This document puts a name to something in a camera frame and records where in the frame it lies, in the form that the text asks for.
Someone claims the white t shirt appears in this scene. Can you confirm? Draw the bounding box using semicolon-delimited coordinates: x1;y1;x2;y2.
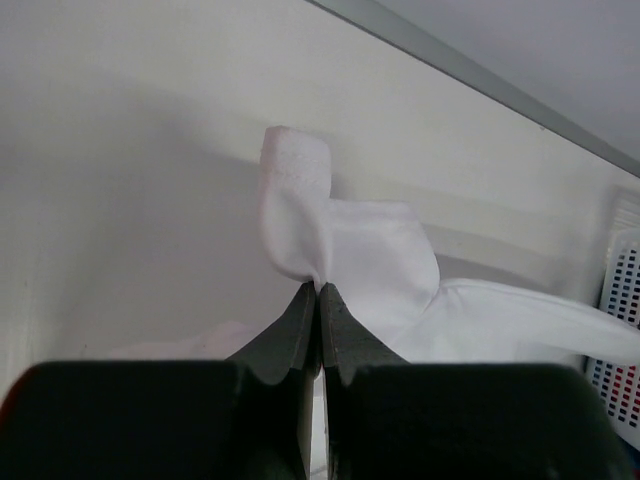
107;125;640;365

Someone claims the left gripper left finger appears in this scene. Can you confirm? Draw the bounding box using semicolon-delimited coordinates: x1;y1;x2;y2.
1;283;318;479

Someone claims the red t shirt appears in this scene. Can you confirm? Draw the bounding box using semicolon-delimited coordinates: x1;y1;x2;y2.
594;363;639;403

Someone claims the white plastic laundry basket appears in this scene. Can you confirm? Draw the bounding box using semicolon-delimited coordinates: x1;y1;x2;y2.
585;188;639;449

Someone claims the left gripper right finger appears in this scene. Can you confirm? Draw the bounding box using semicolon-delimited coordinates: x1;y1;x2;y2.
318;284;631;479

